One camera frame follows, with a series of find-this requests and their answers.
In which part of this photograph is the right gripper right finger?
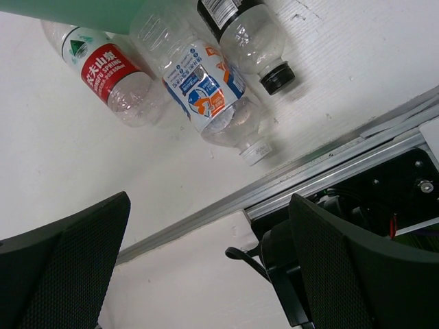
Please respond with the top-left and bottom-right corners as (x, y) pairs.
(289, 194), (438, 328)

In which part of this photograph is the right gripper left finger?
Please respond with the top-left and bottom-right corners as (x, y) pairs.
(1, 192), (131, 328)

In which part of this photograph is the clear bottle red label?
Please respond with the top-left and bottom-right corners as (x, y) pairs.
(40, 20), (166, 127)

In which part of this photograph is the green plastic bin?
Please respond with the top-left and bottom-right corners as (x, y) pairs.
(1, 0), (144, 34)

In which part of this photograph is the clear bottle blue orange label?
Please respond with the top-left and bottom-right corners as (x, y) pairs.
(130, 1), (272, 166)

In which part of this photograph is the clear bottle black label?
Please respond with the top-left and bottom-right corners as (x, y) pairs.
(197, 0), (296, 95)

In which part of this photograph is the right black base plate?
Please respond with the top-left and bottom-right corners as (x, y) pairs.
(251, 148), (438, 239)

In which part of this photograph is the aluminium table frame rail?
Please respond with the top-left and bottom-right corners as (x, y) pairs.
(117, 88), (438, 265)

